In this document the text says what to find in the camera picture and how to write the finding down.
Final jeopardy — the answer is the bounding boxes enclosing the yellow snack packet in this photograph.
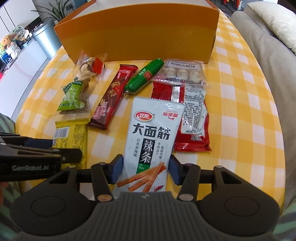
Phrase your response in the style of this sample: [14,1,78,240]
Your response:
[52,113,90,169]

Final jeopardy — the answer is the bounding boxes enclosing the clear bag red cube snack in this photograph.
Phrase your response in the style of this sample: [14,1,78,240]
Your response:
[73,50,108,84]

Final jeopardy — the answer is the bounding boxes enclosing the green sausage stick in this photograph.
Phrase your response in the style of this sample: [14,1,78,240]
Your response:
[124,58,164,94]

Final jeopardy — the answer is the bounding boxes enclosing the beige sofa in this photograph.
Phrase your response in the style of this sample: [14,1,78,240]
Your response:
[230,5,295,209]

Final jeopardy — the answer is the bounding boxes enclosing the clear bag white balls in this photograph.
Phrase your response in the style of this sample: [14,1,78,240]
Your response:
[152,59,207,87]

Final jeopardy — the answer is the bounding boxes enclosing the potted plant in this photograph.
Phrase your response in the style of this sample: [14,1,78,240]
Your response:
[32,0,76,22]

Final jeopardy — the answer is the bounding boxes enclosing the cream cushion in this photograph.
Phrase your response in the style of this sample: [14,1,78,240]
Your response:
[247,1,295,53]

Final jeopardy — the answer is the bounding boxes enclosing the silver trash can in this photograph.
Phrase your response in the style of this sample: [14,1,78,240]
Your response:
[33,20,62,59]

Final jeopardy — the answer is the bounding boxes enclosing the red snack packet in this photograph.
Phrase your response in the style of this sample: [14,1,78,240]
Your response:
[151,82,211,152]

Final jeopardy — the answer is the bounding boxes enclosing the white latiao snack packet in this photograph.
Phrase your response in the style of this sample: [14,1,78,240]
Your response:
[113,97,184,198]

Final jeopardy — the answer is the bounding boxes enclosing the white tv cabinet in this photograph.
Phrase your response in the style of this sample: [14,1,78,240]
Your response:
[0,40,49,121]

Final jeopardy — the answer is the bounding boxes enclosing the green raisin nut packet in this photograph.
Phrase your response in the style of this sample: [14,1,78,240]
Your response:
[57,77,90,112]

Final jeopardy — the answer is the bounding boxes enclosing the colourful toys on cabinet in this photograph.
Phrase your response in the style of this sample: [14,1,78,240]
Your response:
[1,26,32,64]

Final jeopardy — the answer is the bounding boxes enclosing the yellow checkered tablecloth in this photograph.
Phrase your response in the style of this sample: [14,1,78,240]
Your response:
[16,13,285,206]

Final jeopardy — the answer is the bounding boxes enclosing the dark red wafer bar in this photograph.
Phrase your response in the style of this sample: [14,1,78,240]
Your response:
[88,64,138,130]

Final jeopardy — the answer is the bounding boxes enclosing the orange cardboard box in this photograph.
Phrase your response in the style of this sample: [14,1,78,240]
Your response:
[55,1,220,63]

